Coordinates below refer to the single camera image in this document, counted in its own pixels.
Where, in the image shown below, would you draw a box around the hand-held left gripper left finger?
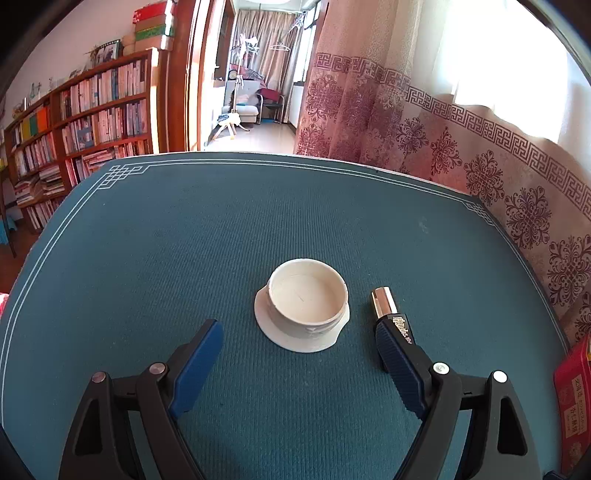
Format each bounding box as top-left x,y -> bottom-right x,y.
58,318 -> 225,480

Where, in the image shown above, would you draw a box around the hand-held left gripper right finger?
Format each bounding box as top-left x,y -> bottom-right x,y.
375,322 -> 541,480

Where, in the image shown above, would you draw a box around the red tin container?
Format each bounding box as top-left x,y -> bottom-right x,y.
553,332 -> 591,480

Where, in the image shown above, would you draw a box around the patterned pink curtain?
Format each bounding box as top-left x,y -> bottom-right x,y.
293,0 -> 591,344

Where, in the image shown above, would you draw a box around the white stool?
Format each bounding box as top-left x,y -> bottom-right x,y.
210,113 -> 246,141

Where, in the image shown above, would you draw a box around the grey armchair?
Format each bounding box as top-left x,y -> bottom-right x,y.
224,78 -> 265,126

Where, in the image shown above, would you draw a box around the rows of books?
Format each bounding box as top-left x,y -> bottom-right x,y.
7,60 -> 153,222

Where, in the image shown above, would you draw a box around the wooden bookshelf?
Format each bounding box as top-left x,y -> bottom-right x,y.
0,48 -> 160,234

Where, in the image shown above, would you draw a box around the red chair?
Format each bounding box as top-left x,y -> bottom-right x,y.
256,85 -> 288,123

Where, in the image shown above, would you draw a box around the white coat stand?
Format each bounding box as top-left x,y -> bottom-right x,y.
230,36 -> 259,121

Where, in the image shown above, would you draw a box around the beige box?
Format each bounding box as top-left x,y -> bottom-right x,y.
121,36 -> 174,56

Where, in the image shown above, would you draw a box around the green gift box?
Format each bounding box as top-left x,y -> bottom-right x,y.
134,25 -> 176,42

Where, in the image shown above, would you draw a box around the brown gift box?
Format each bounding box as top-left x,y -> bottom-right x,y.
135,17 -> 176,34

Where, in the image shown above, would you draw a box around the beige back curtain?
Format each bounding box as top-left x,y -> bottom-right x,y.
235,9 -> 305,125

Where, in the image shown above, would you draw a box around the red gift box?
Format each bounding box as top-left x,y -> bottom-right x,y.
133,2 -> 176,25

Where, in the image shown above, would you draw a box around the wooden door frame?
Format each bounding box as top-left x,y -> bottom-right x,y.
159,0 -> 236,153

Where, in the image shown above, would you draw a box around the photo frame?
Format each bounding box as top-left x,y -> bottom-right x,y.
92,41 -> 122,63

